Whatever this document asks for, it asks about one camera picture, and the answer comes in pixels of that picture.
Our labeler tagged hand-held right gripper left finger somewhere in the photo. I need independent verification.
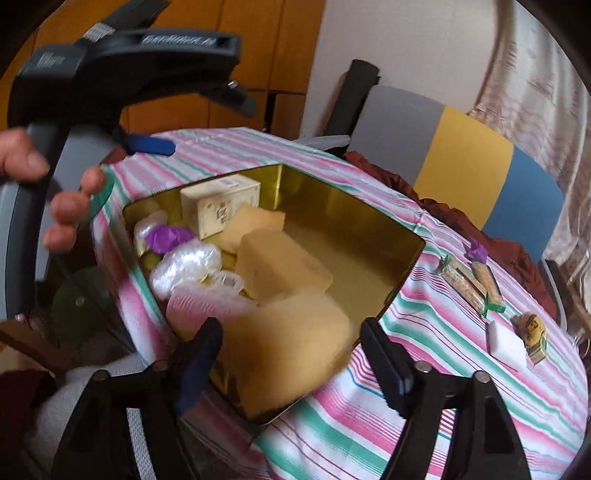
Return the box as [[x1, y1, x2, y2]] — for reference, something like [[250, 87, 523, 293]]
[[51, 318, 225, 480]]

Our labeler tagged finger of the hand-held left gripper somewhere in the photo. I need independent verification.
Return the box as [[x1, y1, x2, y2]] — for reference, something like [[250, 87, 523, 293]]
[[203, 79, 258, 116], [111, 124, 175, 155]]

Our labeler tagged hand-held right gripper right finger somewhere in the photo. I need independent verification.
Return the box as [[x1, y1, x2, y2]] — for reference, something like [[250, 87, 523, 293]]
[[360, 318, 532, 480]]

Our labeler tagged pink plastic case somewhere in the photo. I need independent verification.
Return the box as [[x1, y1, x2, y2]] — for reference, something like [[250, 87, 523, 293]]
[[167, 281, 259, 339]]

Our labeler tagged clear plastic-wrapped bundle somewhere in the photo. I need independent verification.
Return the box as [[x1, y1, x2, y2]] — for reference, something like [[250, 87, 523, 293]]
[[134, 210, 169, 251], [150, 240, 223, 301]]

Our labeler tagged cream cardboard box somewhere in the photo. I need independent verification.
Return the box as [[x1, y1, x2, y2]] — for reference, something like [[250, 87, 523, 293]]
[[180, 175, 262, 240]]

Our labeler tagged small clear plastic case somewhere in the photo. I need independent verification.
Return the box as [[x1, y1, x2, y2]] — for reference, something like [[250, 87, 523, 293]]
[[212, 271, 245, 297]]

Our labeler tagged snack bar with black label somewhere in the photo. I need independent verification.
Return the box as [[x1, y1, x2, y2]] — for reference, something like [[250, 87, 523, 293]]
[[441, 256, 486, 311]]

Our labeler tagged white sponge block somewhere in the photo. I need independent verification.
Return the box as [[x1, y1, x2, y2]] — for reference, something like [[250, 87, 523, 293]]
[[487, 320, 528, 370]]

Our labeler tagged gold tin box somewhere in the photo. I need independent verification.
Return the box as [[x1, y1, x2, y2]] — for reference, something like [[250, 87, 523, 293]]
[[122, 164, 426, 424]]

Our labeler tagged yellow snack packet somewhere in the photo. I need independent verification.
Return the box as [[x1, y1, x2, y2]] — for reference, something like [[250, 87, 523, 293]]
[[512, 311, 548, 365]]

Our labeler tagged person's left hand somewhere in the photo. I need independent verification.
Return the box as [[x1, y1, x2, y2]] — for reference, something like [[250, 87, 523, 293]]
[[0, 129, 107, 254]]

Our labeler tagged striped tablecloth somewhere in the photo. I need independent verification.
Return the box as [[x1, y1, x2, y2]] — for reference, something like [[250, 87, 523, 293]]
[[92, 127, 589, 480]]

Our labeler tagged wooden wardrobe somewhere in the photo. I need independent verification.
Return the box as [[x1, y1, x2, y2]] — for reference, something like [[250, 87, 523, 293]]
[[0, 0, 326, 134]]

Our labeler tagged black rolled mat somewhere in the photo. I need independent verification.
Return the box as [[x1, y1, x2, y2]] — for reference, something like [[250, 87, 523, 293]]
[[325, 59, 382, 139]]

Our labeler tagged red-brown cloth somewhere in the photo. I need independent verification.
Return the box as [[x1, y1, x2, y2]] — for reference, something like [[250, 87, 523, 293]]
[[344, 150, 550, 296]]

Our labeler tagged grey yellow blue chair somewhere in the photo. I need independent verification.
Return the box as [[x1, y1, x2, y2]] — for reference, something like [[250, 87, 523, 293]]
[[300, 85, 570, 326]]

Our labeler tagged printed pink curtain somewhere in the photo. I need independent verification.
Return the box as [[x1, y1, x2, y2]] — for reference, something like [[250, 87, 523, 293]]
[[466, 0, 591, 278]]

